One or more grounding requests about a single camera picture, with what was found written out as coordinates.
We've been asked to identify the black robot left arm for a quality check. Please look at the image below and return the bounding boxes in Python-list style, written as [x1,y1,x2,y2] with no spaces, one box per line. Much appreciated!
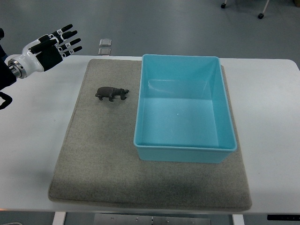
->
[0,46,16,110]

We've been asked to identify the grey felt mat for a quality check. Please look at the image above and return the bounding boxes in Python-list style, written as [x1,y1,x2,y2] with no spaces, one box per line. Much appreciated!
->
[48,59,252,211]

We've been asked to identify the white table leg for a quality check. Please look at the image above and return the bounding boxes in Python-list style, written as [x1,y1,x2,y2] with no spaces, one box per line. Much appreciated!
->
[232,214,245,225]
[52,212,67,225]

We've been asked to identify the right black caster wheel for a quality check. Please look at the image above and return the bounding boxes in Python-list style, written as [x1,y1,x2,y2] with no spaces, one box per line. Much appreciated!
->
[257,13,264,19]

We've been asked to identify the blue plastic box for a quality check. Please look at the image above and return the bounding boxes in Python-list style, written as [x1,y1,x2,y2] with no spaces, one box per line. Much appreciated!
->
[134,54,238,163]

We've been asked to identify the upper floor outlet plate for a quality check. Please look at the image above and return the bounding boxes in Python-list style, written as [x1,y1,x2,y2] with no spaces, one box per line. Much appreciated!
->
[99,38,112,46]

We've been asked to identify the floor outlet plate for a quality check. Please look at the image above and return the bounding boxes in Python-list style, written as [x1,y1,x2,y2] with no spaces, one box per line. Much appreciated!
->
[99,38,112,46]
[98,47,111,56]

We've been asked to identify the metal table crossbar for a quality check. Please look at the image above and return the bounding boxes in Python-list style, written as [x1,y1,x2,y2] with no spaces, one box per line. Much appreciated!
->
[93,213,211,225]

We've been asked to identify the black table control panel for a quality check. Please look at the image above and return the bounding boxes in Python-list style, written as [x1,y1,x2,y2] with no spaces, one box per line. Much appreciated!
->
[267,214,300,221]

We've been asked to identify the white table leg right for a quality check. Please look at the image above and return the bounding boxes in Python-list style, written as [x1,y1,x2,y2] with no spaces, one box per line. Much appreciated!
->
[232,214,245,225]

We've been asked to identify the white table leg left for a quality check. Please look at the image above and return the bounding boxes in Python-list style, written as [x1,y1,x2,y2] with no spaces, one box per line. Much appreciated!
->
[52,212,67,225]

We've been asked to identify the lower floor outlet plate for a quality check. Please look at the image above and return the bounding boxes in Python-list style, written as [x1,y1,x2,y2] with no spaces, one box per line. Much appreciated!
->
[98,47,111,56]

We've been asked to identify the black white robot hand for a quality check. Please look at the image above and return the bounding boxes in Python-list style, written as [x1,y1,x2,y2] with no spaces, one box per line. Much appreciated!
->
[7,24,82,79]

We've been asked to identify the brown toy hippo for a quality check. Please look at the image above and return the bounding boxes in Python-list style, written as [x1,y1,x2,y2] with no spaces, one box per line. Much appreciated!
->
[95,87,129,102]

